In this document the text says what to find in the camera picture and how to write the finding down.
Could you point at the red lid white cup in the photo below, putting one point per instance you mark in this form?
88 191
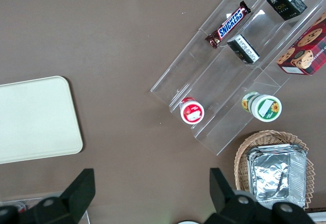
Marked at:
192 112

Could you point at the clear acrylic stepped shelf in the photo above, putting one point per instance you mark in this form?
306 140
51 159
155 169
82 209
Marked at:
216 81

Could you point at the aluminium foil tray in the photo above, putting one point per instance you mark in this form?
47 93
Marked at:
272 175

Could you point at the black Face print box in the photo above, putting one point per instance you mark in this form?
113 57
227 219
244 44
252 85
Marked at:
285 5

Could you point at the black box white label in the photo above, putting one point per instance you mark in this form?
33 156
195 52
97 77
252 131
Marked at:
243 49

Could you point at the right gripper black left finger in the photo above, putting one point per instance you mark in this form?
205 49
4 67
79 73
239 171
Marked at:
74 196

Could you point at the cream rectangular tray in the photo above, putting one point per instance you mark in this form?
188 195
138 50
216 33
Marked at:
35 119

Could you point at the red tartan cookie box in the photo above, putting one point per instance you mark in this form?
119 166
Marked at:
305 48

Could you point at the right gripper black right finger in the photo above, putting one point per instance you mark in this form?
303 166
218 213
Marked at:
224 198

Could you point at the green lid sunflower cup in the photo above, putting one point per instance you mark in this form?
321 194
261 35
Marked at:
266 108

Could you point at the Snickers chocolate bar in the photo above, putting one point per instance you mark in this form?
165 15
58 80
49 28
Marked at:
229 25

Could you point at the light wicker basket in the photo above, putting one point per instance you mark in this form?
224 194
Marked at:
240 157

